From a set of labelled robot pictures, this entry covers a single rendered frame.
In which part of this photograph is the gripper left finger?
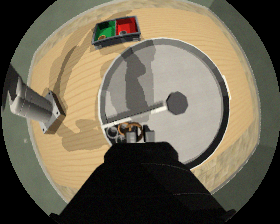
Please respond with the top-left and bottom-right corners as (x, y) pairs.
(126, 126), (138, 143)

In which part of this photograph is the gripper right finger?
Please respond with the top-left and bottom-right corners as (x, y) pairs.
(143, 125), (155, 143)

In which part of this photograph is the grey round turntable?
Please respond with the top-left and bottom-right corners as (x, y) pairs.
(98, 37), (231, 170)

